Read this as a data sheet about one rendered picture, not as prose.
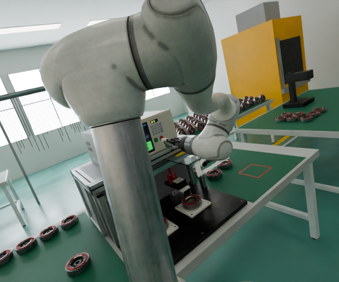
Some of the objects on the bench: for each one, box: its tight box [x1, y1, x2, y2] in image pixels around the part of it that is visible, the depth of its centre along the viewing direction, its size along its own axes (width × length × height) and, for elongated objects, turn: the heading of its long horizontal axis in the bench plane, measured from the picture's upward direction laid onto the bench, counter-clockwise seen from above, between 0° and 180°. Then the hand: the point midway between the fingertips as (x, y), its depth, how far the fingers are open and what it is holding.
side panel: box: [73, 177, 107, 237], centre depth 133 cm, size 28×3×32 cm, turn 79°
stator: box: [65, 252, 91, 276], centre depth 107 cm, size 11×11×4 cm
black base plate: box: [107, 181, 247, 266], centre depth 122 cm, size 47×64×2 cm
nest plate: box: [166, 219, 178, 236], centre depth 114 cm, size 15×15×1 cm
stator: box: [182, 194, 202, 210], centre depth 125 cm, size 11×11×4 cm
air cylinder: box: [169, 189, 185, 203], centre depth 137 cm, size 5×8×6 cm
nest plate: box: [175, 198, 211, 218], centre depth 126 cm, size 15×15×1 cm
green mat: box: [0, 212, 129, 282], centre depth 107 cm, size 94×61×1 cm, turn 79°
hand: (165, 141), depth 116 cm, fingers closed
